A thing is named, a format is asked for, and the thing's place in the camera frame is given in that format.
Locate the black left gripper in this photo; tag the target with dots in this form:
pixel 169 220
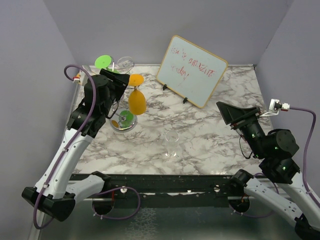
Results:
pixel 120 81

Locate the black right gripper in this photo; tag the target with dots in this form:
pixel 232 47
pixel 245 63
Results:
pixel 231 113

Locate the clear wine glass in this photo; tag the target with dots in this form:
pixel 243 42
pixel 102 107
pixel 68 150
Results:
pixel 125 64
pixel 171 141

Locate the green plastic wine glass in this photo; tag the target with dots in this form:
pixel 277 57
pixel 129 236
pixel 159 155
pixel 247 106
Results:
pixel 106 62

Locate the orange plastic goblet front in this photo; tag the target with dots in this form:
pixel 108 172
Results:
pixel 136 101

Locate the clear wine glass front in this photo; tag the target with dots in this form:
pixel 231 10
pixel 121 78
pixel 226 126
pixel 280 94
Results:
pixel 171 141

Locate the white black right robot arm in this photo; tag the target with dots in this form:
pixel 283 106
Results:
pixel 276 150

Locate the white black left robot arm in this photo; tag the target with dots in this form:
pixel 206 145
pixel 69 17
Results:
pixel 52 194

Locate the chrome wine glass rack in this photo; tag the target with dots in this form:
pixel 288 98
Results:
pixel 123 120

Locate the yellow framed whiteboard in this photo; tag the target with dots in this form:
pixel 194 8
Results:
pixel 191 71

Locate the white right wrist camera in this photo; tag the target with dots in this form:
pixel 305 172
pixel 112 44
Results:
pixel 275 107

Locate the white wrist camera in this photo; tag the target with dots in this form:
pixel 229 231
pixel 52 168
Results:
pixel 82 80
pixel 275 107

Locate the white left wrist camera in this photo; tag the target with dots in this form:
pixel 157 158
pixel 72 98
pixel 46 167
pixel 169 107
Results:
pixel 82 80

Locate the black aluminium table frame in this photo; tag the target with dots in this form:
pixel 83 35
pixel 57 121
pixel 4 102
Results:
pixel 129 191

